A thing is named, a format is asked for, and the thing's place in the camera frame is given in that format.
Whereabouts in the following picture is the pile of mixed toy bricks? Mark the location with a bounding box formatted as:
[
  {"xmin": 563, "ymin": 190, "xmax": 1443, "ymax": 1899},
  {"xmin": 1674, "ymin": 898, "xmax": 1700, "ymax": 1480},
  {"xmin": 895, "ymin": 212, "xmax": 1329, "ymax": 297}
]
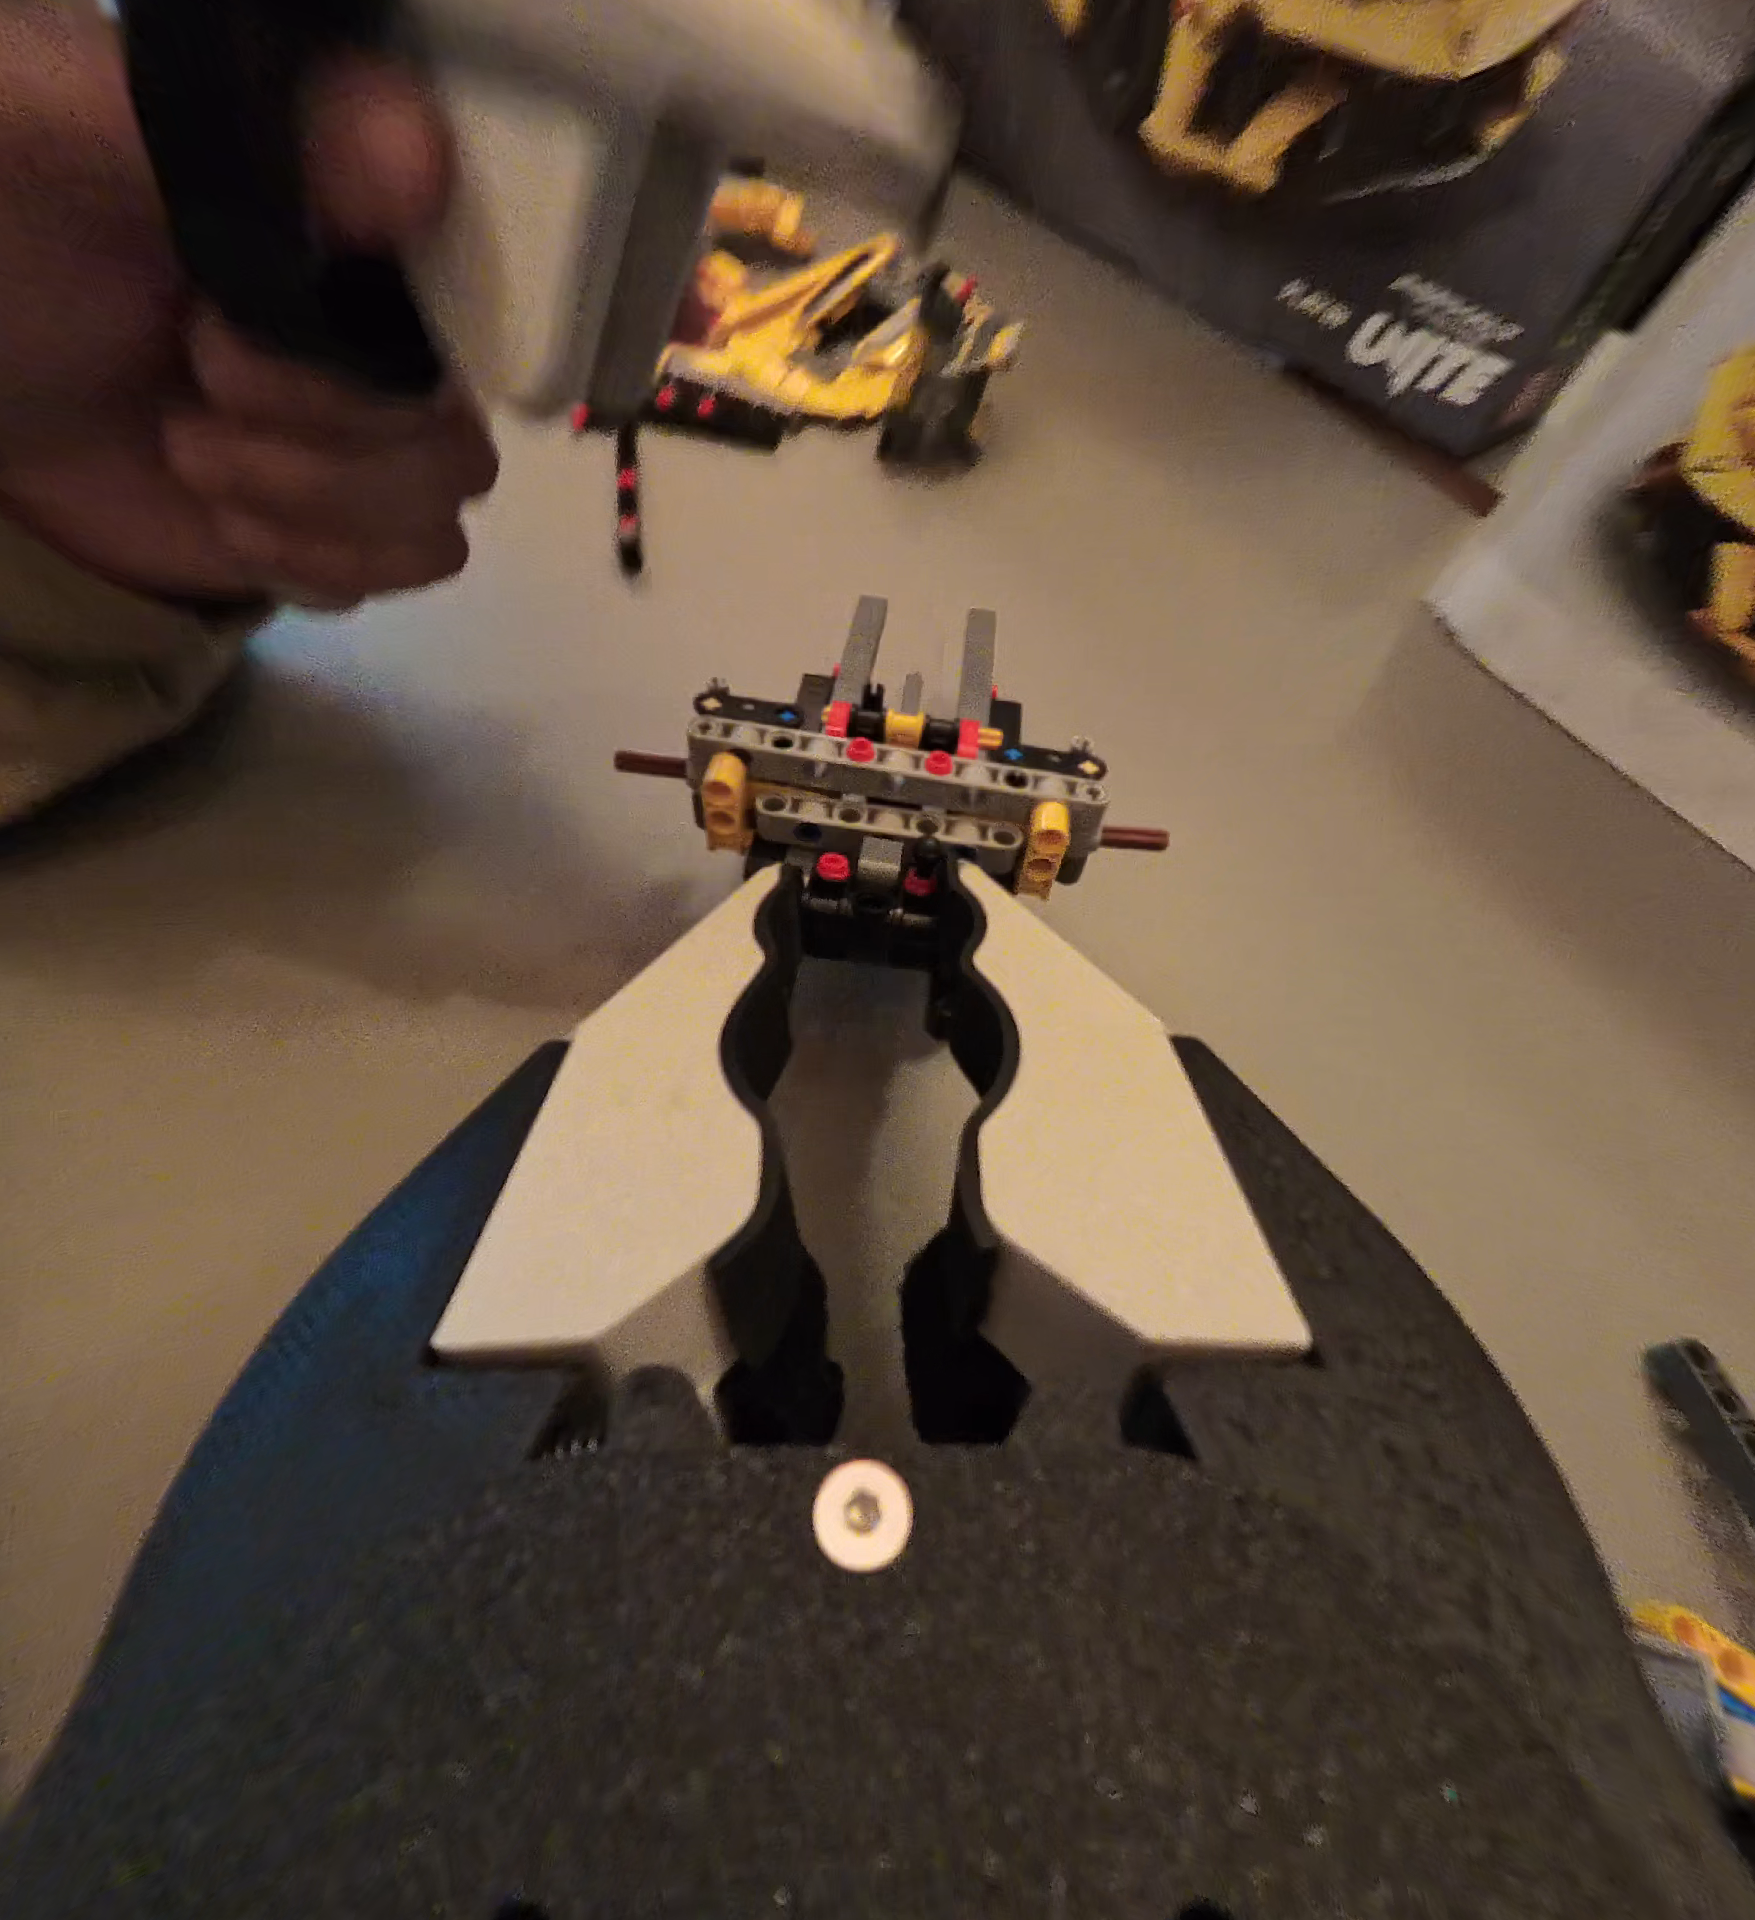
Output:
[{"xmin": 1627, "ymin": 1335, "xmax": 1755, "ymax": 1920}]

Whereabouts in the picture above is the grey desk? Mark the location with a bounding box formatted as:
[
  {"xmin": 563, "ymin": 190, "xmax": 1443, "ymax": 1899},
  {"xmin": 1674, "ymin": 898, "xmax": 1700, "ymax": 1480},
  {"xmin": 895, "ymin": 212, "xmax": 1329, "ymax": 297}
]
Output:
[{"xmin": 0, "ymin": 165, "xmax": 1755, "ymax": 1878}]

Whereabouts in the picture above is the person's left hand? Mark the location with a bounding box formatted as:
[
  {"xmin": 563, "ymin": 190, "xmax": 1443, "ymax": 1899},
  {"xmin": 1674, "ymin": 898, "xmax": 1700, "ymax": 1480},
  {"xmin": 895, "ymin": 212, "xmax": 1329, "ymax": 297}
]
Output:
[{"xmin": 0, "ymin": 0, "xmax": 504, "ymax": 612}]

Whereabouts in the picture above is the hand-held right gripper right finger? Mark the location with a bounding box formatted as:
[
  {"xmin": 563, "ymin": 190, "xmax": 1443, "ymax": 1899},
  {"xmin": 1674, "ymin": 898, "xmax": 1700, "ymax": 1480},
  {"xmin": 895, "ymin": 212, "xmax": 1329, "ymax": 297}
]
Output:
[{"xmin": 956, "ymin": 867, "xmax": 1313, "ymax": 1443}]

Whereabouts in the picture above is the pile of yellow toy bricks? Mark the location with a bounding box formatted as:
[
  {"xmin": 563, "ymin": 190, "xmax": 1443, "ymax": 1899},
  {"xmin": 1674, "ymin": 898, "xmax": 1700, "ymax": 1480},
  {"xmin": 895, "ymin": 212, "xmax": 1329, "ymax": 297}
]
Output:
[{"xmin": 651, "ymin": 172, "xmax": 1028, "ymax": 469}]

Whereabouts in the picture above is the toy brick chassis assembly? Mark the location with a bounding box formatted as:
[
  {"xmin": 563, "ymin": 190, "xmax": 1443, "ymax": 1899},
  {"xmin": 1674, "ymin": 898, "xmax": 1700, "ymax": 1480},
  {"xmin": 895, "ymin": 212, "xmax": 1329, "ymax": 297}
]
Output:
[{"xmin": 612, "ymin": 594, "xmax": 1170, "ymax": 969}]

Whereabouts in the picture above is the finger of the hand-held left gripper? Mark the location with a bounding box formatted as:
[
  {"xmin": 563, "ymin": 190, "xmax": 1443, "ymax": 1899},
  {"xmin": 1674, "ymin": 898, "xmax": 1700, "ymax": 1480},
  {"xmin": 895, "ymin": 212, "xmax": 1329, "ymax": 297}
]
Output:
[{"xmin": 581, "ymin": 132, "xmax": 731, "ymax": 432}]

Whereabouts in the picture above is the toy car box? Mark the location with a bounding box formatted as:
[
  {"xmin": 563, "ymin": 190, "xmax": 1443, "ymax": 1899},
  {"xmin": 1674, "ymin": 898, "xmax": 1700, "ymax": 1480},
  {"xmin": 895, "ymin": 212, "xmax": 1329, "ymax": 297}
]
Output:
[{"xmin": 899, "ymin": 0, "xmax": 1755, "ymax": 460}]

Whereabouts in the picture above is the person's left forearm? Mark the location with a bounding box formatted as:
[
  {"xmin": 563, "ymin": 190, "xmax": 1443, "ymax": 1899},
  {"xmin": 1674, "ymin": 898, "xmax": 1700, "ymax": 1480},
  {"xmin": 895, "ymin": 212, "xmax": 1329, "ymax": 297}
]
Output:
[{"xmin": 0, "ymin": 450, "xmax": 270, "ymax": 842}]

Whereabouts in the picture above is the grey instruction booklet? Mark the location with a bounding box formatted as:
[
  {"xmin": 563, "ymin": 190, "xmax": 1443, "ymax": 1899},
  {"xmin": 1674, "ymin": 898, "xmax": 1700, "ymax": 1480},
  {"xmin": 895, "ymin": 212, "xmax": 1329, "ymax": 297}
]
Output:
[{"xmin": 1423, "ymin": 92, "xmax": 1755, "ymax": 933}]

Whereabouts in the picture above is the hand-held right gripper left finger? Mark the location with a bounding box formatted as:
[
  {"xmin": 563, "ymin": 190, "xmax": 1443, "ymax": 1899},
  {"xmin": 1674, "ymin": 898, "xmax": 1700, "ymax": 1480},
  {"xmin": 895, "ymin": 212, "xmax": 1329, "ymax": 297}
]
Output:
[{"xmin": 429, "ymin": 867, "xmax": 793, "ymax": 1443}]

